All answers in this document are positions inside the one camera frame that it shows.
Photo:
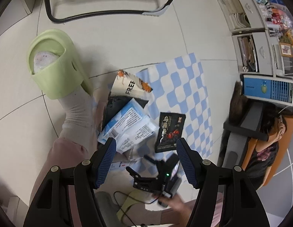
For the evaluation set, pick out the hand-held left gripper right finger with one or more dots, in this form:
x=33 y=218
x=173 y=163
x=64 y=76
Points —
x=187 y=165

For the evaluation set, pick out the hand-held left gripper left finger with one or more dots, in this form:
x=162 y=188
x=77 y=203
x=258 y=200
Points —
x=106 y=163

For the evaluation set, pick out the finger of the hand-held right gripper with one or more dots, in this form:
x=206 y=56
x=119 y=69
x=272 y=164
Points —
x=152 y=161
x=134 y=175

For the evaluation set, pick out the white sachet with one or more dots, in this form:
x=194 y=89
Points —
x=139 y=136

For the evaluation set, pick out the small black snack packet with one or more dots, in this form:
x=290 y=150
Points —
x=170 y=132

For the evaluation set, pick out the white packet blue label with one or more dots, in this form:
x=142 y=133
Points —
x=127 y=118

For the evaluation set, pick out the cream floral pouch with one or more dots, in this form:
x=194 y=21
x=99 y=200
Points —
x=128 y=85

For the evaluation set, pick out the person's right hand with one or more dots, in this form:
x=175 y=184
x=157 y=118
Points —
x=177 y=203

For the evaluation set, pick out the right green slipper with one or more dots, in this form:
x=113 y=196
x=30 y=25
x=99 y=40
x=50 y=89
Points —
x=137 y=203

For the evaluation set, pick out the green slipper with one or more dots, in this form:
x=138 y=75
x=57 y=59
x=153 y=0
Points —
x=137 y=203
x=56 y=75

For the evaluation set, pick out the person's left leg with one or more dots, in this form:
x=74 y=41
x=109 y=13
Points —
x=66 y=156

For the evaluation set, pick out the white sock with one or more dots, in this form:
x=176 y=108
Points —
x=75 y=115

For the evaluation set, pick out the blue white checkered mat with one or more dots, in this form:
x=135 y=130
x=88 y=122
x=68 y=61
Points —
x=184 y=87

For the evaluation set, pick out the left green slipper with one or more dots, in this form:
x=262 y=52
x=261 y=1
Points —
x=56 y=75

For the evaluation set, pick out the blue white air cooler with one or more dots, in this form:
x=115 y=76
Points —
x=267 y=88

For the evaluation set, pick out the white drawer cabinet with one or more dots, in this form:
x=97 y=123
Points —
x=245 y=9
x=262 y=52

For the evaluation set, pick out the small framed picture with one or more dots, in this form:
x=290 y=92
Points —
x=286 y=49

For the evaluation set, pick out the shelf of assorted packages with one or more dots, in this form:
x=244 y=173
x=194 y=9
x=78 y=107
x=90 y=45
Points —
x=278 y=16

